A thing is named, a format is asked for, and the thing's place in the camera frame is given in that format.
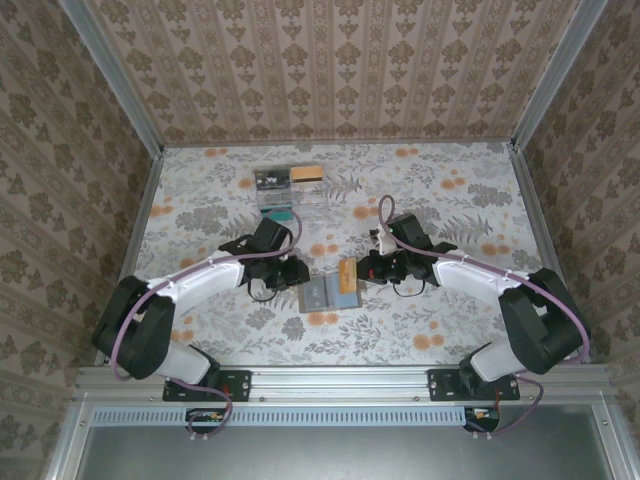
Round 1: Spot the orange card with print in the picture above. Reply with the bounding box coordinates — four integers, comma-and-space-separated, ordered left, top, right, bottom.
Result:
338, 258, 358, 295

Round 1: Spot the grey folding card holder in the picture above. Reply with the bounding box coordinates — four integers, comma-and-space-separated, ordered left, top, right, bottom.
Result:
297, 274, 363, 315

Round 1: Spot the clear acrylic organizer box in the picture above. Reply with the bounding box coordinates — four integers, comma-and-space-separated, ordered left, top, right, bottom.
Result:
252, 163, 331, 229

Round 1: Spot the tan wooden block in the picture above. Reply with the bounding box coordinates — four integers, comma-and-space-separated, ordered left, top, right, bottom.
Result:
290, 166, 325, 184

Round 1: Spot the grey metal sheet panel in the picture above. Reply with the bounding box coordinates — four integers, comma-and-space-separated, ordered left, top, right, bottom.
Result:
74, 424, 616, 480

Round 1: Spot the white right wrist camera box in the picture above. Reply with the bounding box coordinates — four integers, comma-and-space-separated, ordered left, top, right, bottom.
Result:
368, 227, 397, 254

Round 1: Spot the thin black right gripper cable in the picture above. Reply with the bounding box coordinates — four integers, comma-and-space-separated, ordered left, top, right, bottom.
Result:
392, 279, 426, 299

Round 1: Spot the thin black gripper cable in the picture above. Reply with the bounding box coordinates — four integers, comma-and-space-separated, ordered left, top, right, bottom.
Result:
392, 279, 426, 299
248, 279, 279, 303

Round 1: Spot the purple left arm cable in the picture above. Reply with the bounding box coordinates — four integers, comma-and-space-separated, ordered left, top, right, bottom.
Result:
110, 208, 304, 444

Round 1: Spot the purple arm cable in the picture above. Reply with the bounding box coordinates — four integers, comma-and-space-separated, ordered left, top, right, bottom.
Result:
110, 208, 304, 444
378, 194, 591, 441

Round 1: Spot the thin black left gripper cable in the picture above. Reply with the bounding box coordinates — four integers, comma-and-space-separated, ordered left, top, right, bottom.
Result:
248, 279, 279, 303

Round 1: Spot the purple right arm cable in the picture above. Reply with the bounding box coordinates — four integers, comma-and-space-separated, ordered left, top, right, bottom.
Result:
378, 194, 591, 441

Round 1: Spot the aluminium mounting rail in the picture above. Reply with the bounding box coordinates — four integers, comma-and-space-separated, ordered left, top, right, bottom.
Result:
74, 364, 611, 404

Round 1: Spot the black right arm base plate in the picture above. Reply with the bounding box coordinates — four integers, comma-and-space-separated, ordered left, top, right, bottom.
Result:
428, 368, 521, 403

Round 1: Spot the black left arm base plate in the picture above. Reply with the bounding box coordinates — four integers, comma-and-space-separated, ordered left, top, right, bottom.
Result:
162, 368, 251, 403

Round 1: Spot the aluminium table side rail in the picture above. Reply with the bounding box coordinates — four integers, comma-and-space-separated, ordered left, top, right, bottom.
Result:
507, 142, 591, 364
94, 147, 165, 366

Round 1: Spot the grey slotted cable duct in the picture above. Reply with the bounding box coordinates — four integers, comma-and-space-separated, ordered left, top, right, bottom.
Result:
92, 405, 464, 427

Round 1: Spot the black controller board with wires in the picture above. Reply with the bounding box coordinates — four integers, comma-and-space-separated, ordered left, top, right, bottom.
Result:
185, 407, 232, 435
462, 405, 501, 434

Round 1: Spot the aluminium frame post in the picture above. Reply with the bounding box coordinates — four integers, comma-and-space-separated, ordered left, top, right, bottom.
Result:
512, 0, 609, 151
58, 0, 165, 156

